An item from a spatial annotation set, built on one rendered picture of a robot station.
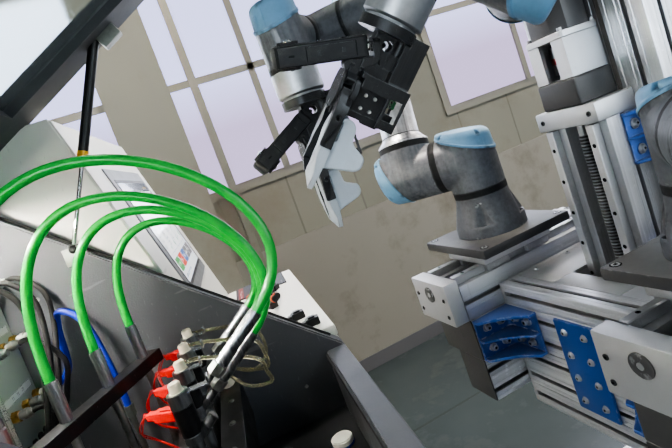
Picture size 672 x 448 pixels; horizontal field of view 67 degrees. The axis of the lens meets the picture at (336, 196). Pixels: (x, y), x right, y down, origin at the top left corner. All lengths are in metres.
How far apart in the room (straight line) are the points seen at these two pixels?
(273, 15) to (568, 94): 0.50
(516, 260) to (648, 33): 0.48
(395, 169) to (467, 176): 0.16
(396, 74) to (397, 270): 2.55
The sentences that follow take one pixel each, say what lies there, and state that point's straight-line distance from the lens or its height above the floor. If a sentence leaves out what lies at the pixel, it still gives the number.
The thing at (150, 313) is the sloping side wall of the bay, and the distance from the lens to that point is 1.01.
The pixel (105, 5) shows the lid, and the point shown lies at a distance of 1.02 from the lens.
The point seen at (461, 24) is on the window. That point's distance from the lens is 3.49.
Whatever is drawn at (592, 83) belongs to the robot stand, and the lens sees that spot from 0.96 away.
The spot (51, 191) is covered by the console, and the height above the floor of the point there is 1.42.
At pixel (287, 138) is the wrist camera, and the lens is 0.77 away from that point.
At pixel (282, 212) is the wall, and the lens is 2.85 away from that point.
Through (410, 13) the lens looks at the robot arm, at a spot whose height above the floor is 1.44.
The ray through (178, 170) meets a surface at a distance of 0.66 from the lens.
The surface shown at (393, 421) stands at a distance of 0.75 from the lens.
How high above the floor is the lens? 1.33
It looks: 6 degrees down
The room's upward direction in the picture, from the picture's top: 20 degrees counter-clockwise
